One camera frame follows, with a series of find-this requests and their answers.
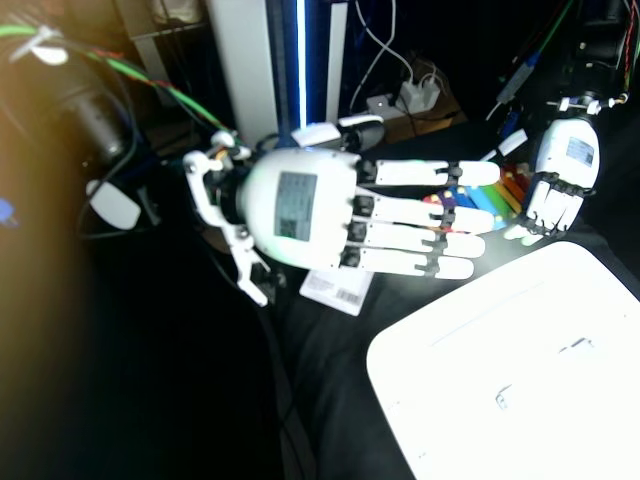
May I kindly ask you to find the white barcode label card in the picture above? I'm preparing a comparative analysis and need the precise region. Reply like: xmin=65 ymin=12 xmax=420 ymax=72
xmin=298 ymin=269 xmax=374 ymax=317

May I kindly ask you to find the rainbow wooden xylophone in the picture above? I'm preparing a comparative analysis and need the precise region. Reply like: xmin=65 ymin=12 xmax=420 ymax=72
xmin=422 ymin=162 xmax=532 ymax=236

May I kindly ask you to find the white plastic tray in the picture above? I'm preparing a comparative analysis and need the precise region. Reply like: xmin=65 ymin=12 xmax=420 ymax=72
xmin=365 ymin=240 xmax=640 ymax=480

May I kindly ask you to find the white power strip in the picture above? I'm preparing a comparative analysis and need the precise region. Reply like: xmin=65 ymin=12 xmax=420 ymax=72
xmin=366 ymin=92 xmax=407 ymax=122

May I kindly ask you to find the brown cardboard box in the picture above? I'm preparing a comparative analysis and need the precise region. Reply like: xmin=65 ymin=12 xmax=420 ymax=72
xmin=382 ymin=102 xmax=469 ymax=145

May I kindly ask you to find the white and blue column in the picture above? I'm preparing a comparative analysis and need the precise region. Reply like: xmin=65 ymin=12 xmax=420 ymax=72
xmin=205 ymin=0 xmax=349 ymax=146

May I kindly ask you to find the white charger plug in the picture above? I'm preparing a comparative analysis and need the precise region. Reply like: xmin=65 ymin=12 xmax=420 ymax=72
xmin=398 ymin=74 xmax=444 ymax=114

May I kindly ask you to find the black table cloth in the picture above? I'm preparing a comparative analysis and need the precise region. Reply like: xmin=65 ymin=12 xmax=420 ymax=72
xmin=239 ymin=119 xmax=640 ymax=480

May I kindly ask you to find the grey metal shelf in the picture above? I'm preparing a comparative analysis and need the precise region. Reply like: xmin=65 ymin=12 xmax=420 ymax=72
xmin=113 ymin=0 xmax=211 ymax=84

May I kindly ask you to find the white power cable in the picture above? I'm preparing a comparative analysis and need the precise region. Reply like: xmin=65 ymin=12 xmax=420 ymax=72
xmin=348 ymin=0 xmax=416 ymax=116

